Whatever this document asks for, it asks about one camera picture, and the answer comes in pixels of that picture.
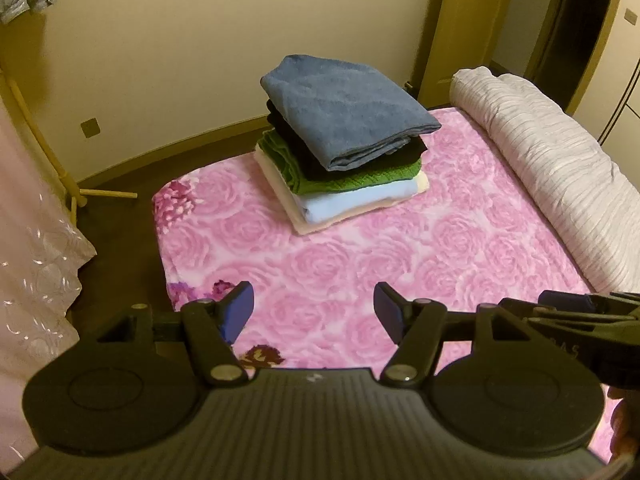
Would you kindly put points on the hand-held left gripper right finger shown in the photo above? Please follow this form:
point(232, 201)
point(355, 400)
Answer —
point(387, 310)

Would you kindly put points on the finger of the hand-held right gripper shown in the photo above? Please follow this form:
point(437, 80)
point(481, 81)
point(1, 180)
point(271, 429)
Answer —
point(567, 301)
point(575, 324)

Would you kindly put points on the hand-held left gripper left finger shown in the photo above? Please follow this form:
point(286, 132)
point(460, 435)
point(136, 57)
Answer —
point(240, 310)

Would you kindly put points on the blue denim jeans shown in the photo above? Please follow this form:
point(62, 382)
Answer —
point(340, 110)

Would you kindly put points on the wooden clothes rack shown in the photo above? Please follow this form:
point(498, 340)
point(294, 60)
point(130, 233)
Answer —
point(46, 141)

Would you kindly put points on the pink floral fleece blanket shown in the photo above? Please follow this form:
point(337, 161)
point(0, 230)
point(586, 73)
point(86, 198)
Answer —
point(400, 250)

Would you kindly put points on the folded light blue garment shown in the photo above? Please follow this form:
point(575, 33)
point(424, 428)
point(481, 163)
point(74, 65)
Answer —
point(350, 205)

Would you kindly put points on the folded cream garment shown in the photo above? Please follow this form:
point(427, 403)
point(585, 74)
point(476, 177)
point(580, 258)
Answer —
point(280, 192)

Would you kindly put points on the folded green knit sweater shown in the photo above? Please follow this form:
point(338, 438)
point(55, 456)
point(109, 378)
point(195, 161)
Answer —
point(350, 183)

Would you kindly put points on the beige quilted duvet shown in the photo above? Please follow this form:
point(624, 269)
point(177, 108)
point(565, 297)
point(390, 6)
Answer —
point(540, 150)

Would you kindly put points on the folded black garment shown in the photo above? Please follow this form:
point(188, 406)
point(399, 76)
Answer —
point(304, 160)

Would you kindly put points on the pink translucent curtain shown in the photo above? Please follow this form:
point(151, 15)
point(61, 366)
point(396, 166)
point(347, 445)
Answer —
point(30, 260)

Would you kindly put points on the cream wardrobe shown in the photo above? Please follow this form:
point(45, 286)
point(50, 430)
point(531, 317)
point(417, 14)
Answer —
point(622, 60)

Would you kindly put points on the wooden door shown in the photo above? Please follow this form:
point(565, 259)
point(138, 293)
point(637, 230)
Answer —
point(462, 35)

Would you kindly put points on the wall socket plate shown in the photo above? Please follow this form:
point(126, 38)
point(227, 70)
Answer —
point(91, 128)

